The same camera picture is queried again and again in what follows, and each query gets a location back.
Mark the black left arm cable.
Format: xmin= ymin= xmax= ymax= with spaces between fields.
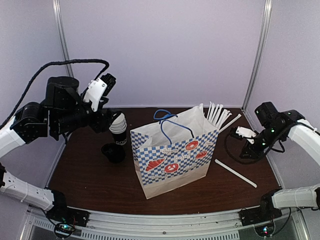
xmin=0 ymin=58 xmax=111 ymax=128

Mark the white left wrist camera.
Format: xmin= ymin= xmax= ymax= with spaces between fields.
xmin=82 ymin=73 xmax=116 ymax=112

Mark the right aluminium corner post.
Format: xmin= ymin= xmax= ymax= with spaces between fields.
xmin=242 ymin=0 xmax=273 ymax=112

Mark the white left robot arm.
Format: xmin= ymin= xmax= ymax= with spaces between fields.
xmin=0 ymin=73 xmax=120 ymax=222

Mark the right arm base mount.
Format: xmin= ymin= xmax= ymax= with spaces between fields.
xmin=238 ymin=191 xmax=282 ymax=226

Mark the aluminium corner post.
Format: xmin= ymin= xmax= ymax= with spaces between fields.
xmin=242 ymin=0 xmax=273 ymax=112
xmin=51 ymin=0 xmax=85 ymax=112

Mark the left aluminium corner post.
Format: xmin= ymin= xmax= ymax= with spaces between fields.
xmin=51 ymin=0 xmax=85 ymax=112

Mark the stack of paper cups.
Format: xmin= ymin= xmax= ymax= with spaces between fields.
xmin=109 ymin=113 xmax=127 ymax=146

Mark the blue checkered paper bag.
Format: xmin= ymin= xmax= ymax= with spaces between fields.
xmin=130 ymin=104 xmax=219 ymax=199

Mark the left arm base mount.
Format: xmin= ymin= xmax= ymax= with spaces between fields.
xmin=46 ymin=190 xmax=90 ymax=227

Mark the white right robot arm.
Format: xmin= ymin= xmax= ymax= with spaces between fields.
xmin=235 ymin=101 xmax=320 ymax=221

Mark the aluminium front rail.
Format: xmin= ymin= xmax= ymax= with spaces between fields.
xmin=18 ymin=196 xmax=311 ymax=240

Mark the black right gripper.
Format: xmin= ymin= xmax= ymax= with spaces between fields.
xmin=240 ymin=125 xmax=284 ymax=160

